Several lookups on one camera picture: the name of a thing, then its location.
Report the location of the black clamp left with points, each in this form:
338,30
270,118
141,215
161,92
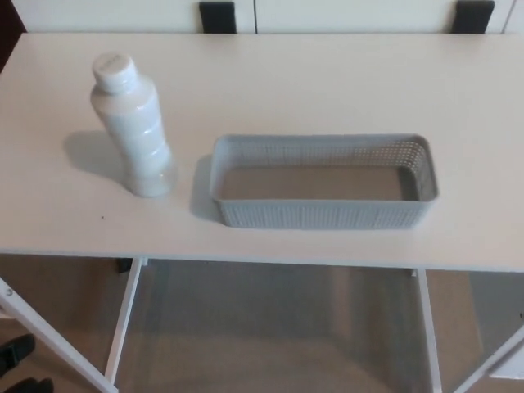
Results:
218,16

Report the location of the dark maroon panel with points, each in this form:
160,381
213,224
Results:
10,28

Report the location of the grey perforated plastic basket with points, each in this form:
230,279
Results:
319,213

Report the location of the white desk leg frame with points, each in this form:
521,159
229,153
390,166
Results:
430,327
127,307

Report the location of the black clamp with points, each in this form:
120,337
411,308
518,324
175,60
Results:
474,16
218,16

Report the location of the white plastic bottle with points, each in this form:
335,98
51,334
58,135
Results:
131,123

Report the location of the black clamp right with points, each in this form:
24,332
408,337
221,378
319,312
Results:
474,16

